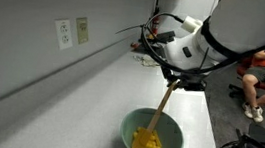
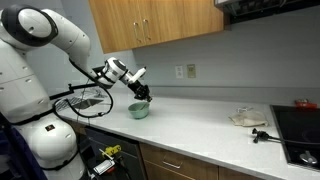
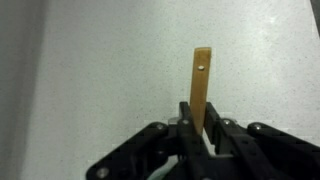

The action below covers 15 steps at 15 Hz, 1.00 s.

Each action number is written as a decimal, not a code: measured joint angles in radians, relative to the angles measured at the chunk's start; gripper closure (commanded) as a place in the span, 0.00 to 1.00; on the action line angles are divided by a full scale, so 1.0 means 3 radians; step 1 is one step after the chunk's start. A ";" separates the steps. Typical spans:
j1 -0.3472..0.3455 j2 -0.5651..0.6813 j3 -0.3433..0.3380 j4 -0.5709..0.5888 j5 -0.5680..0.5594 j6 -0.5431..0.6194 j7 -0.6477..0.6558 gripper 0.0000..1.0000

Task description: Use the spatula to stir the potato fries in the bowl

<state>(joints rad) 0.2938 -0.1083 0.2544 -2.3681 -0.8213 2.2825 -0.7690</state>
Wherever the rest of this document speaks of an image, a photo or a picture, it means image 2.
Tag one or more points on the small red object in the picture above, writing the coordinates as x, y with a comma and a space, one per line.
305, 104

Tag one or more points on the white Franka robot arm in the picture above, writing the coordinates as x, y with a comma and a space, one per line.
30, 26

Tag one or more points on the yellow clamp tool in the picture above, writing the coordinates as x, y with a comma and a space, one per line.
112, 150

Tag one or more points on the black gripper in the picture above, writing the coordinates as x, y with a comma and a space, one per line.
138, 89

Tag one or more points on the metal sink basin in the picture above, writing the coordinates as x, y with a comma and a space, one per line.
86, 103

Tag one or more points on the beige wall switch plate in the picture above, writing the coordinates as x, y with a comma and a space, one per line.
191, 71

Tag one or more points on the beige crumpled cloth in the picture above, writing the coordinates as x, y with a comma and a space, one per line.
248, 118

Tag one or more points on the dark range hood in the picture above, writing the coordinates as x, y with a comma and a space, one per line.
266, 8

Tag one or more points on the black dishwasher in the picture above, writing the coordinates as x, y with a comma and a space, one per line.
113, 136

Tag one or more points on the wooden drawer front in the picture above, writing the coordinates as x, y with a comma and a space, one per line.
200, 166

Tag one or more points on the dark blue fabric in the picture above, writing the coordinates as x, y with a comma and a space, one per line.
16, 156

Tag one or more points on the black glass cooktop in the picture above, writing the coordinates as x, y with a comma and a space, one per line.
296, 130

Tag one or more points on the small silver metal lid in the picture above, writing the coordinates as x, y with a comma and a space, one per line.
308, 157

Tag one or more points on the white wall power outlet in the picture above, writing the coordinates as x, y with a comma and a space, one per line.
179, 72

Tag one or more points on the silver red handheld device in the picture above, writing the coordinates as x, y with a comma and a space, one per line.
104, 166

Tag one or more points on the wooden wall cabinet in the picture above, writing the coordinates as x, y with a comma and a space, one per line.
166, 20

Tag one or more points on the mint green bowl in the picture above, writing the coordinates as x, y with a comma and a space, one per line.
136, 113

